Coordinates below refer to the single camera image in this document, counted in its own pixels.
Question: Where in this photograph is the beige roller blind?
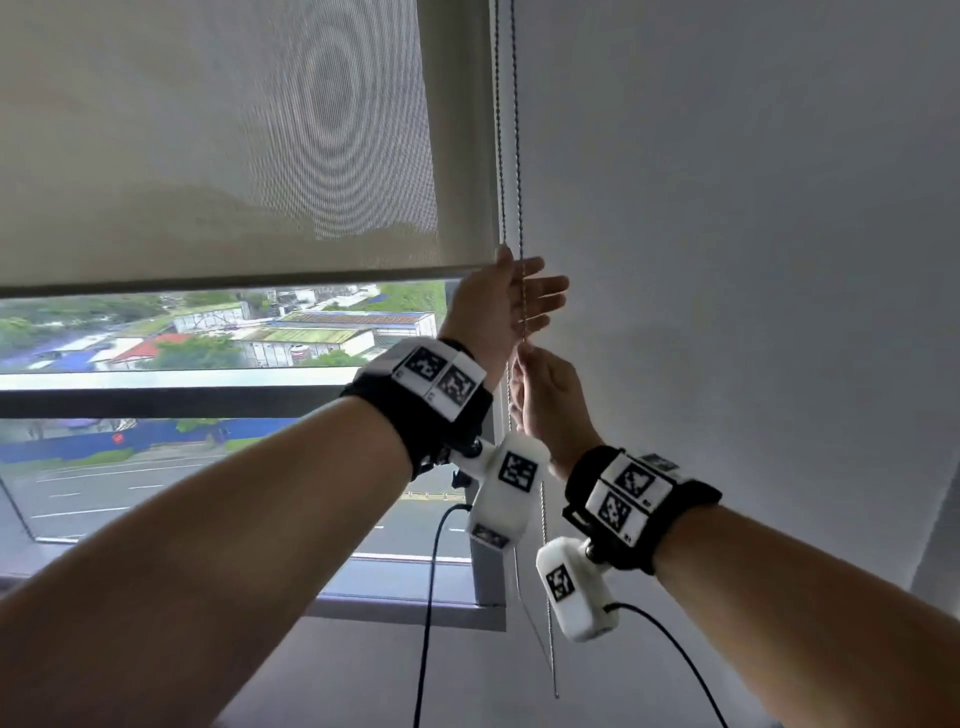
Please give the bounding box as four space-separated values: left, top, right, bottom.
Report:
0 0 502 300

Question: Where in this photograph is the person's right hand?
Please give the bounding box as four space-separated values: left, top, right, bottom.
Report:
509 342 606 482

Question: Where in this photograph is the black wrist strap with markers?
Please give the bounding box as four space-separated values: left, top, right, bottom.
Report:
340 337 495 482
561 445 723 576

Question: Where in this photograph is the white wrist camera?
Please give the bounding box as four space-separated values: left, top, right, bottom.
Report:
448 430 553 553
535 536 621 645

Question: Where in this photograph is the black camera cable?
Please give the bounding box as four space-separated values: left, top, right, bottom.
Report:
604 601 730 728
411 503 473 728

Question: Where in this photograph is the person's left forearm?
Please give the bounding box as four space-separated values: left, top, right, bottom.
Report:
0 396 415 728

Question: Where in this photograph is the person's right forearm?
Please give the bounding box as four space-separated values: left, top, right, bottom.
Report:
651 504 960 728

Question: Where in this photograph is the person's left hand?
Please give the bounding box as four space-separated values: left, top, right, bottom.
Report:
441 244 570 391

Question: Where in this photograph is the grey window frame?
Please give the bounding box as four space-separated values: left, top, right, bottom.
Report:
0 366 508 633

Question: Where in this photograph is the metal bead blind chain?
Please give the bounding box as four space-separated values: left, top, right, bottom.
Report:
491 0 561 700

